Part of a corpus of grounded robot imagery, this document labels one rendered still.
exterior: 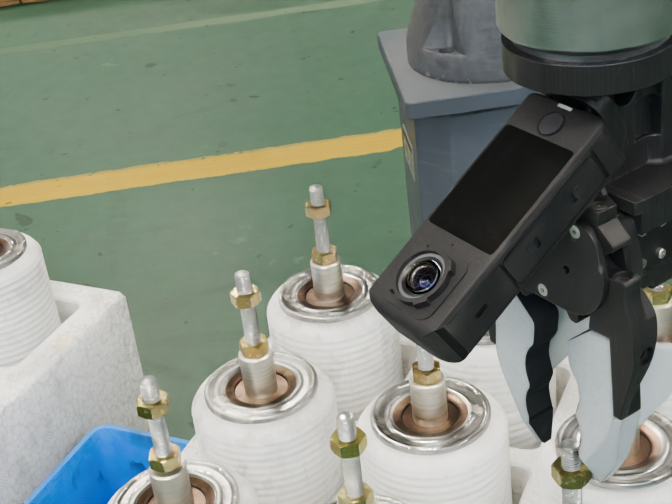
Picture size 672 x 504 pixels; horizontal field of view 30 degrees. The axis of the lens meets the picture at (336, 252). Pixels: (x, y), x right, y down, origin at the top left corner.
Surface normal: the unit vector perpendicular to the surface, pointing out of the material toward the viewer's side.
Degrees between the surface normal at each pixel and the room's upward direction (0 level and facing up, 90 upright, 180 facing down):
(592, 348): 90
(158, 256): 0
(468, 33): 73
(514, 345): 90
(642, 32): 90
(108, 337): 90
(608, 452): 110
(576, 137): 33
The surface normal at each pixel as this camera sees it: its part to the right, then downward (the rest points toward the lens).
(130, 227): -0.11, -0.86
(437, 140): -0.62, 0.45
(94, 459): 0.90, 0.09
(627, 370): -0.81, 0.36
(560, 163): -0.53, -0.53
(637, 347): 0.57, 0.29
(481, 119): 0.11, 0.49
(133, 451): -0.41, 0.46
